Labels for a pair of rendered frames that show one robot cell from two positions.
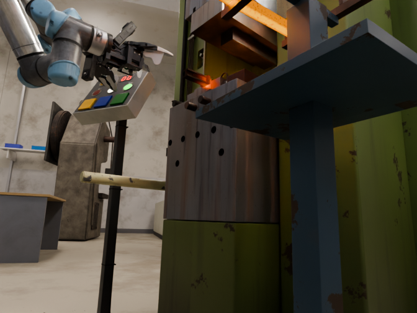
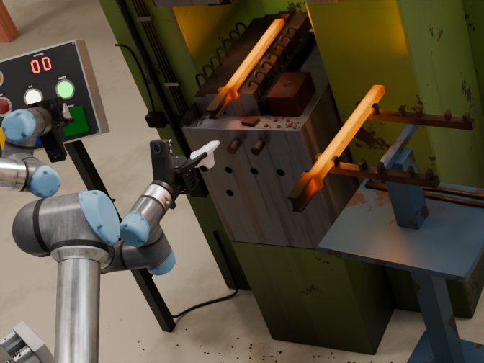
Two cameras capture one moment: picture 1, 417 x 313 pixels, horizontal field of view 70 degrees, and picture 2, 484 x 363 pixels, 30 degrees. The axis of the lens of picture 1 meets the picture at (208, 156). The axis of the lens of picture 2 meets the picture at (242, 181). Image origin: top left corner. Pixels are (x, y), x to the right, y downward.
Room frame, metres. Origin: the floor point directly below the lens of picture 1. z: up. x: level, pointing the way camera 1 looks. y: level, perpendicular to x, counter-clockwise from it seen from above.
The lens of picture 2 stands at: (-1.05, 0.46, 2.23)
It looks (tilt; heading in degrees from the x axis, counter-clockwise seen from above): 35 degrees down; 350
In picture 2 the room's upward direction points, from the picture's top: 22 degrees counter-clockwise
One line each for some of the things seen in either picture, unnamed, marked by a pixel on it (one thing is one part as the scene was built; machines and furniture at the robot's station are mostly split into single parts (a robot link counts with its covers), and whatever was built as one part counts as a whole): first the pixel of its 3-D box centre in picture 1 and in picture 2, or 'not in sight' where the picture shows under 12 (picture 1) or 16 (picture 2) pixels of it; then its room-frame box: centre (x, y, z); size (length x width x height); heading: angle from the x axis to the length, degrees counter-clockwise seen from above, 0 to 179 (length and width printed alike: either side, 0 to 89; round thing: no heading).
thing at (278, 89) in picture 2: (246, 86); (291, 93); (0.99, -0.13, 0.95); 0.12 x 0.09 x 0.07; 131
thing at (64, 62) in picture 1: (61, 64); (149, 252); (0.75, 0.41, 0.88); 0.11 x 0.08 x 0.11; 59
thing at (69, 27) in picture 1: (69, 31); (141, 222); (0.74, 0.40, 0.98); 0.11 x 0.08 x 0.09; 131
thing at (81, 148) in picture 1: (83, 169); not in sight; (6.05, 2.57, 1.39); 1.46 x 1.25 x 2.78; 13
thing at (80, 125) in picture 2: (120, 99); (74, 121); (1.31, 0.42, 1.01); 0.07 x 0.05 x 0.07; 66
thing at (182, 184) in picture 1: (249, 166); (298, 130); (1.19, -0.17, 0.69); 0.56 x 0.38 x 0.45; 131
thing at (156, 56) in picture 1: (157, 56); (207, 157); (0.86, 0.17, 0.97); 0.09 x 0.03 x 0.06; 95
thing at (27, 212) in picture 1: (25, 225); not in sight; (3.53, 2.09, 0.33); 1.24 x 0.64 x 0.66; 18
